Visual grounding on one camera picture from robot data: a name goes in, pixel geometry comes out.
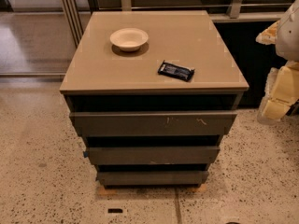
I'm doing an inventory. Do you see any blue tape piece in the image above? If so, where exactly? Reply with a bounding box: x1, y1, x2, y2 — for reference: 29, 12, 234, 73
83, 151, 89, 158

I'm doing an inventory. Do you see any grey drawer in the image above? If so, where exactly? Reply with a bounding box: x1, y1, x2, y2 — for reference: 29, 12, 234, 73
70, 111, 236, 137
97, 171, 208, 186
86, 147, 220, 165

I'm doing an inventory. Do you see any grey three-drawer cabinet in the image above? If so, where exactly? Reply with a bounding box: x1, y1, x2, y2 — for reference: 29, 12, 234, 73
60, 11, 249, 173

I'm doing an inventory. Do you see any black snack bar wrapper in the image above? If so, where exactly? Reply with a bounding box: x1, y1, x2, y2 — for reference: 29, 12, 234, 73
157, 61, 194, 82

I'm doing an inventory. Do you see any grey top drawer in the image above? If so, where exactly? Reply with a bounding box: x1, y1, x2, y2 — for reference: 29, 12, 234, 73
70, 111, 236, 137

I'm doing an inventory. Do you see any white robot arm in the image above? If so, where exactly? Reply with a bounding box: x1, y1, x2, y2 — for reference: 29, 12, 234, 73
256, 0, 299, 124

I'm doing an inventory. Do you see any white ceramic bowl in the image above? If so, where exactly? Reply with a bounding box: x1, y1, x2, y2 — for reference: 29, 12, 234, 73
110, 28, 149, 52

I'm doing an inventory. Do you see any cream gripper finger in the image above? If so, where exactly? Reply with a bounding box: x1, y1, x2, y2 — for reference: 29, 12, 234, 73
261, 61, 299, 120
256, 21, 279, 45

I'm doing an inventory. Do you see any grey bottom drawer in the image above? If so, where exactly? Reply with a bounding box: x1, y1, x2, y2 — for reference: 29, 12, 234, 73
97, 171, 208, 186

